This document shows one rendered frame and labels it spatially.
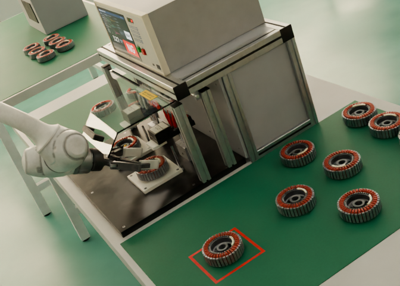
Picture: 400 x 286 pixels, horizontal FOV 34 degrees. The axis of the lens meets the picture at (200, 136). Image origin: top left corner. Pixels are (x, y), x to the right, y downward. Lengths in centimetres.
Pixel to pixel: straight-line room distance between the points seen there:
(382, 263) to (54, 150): 93
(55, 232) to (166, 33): 201
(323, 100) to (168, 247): 83
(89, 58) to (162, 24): 176
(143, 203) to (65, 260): 144
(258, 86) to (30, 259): 197
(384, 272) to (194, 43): 91
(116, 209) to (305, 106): 71
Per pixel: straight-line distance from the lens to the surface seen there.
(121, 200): 221
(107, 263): 335
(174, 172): 221
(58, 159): 191
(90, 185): 238
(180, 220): 202
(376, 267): 165
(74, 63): 375
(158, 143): 219
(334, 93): 243
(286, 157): 206
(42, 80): 372
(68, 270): 345
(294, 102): 220
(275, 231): 184
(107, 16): 232
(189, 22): 206
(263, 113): 214
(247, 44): 207
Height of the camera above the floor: 185
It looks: 27 degrees down
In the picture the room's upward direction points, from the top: 21 degrees counter-clockwise
